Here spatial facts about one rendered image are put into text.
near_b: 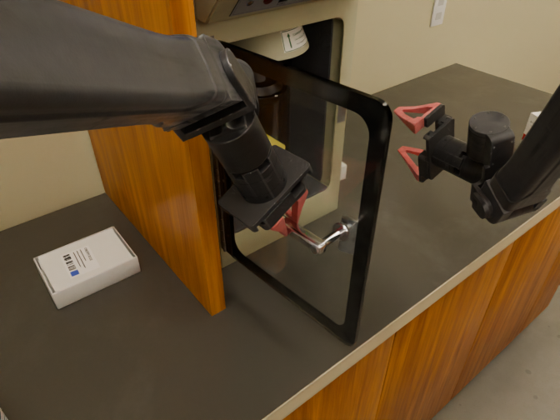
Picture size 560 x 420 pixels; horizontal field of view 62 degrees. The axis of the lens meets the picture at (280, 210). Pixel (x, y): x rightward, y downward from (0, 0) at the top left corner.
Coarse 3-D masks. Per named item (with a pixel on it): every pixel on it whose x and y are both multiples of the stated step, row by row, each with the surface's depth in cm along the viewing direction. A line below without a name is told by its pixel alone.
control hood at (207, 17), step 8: (200, 0) 60; (208, 0) 59; (216, 0) 58; (224, 0) 58; (232, 0) 59; (312, 0) 70; (320, 0) 72; (200, 8) 61; (208, 8) 60; (216, 8) 59; (224, 8) 60; (232, 8) 61; (272, 8) 67; (280, 8) 68; (200, 16) 62; (208, 16) 60; (216, 16) 61; (224, 16) 62; (232, 16) 63; (240, 16) 64
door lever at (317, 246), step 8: (288, 224) 60; (296, 224) 60; (336, 224) 60; (288, 232) 60; (296, 232) 59; (304, 232) 59; (336, 232) 59; (344, 232) 59; (304, 240) 58; (312, 240) 58; (320, 240) 58; (328, 240) 58; (336, 240) 59; (344, 240) 60; (312, 248) 57; (320, 248) 57
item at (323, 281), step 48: (240, 48) 60; (288, 96) 57; (336, 96) 51; (288, 144) 61; (336, 144) 54; (384, 144) 49; (336, 192) 58; (240, 240) 82; (288, 240) 70; (288, 288) 77; (336, 288) 67; (336, 336) 72
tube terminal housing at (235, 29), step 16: (336, 0) 77; (352, 0) 79; (256, 16) 69; (272, 16) 71; (288, 16) 73; (304, 16) 75; (320, 16) 77; (336, 16) 79; (352, 16) 81; (208, 32) 65; (224, 32) 67; (240, 32) 68; (256, 32) 70; (336, 32) 84; (352, 32) 83; (336, 48) 86; (352, 48) 85; (336, 64) 88; (336, 80) 90; (224, 256) 90
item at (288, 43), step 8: (272, 32) 76; (280, 32) 77; (288, 32) 78; (296, 32) 79; (304, 32) 82; (240, 40) 77; (248, 40) 76; (256, 40) 76; (264, 40) 76; (272, 40) 76; (280, 40) 77; (288, 40) 78; (296, 40) 79; (304, 40) 81; (248, 48) 77; (256, 48) 76; (264, 48) 77; (272, 48) 77; (280, 48) 77; (288, 48) 78; (296, 48) 79; (304, 48) 81; (272, 56) 77; (280, 56) 77; (288, 56) 78; (296, 56) 79
